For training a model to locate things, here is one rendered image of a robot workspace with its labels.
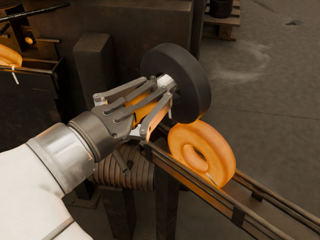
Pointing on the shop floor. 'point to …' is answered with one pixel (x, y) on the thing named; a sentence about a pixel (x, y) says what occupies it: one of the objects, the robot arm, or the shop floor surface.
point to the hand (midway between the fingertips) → (173, 79)
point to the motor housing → (123, 188)
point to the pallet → (222, 18)
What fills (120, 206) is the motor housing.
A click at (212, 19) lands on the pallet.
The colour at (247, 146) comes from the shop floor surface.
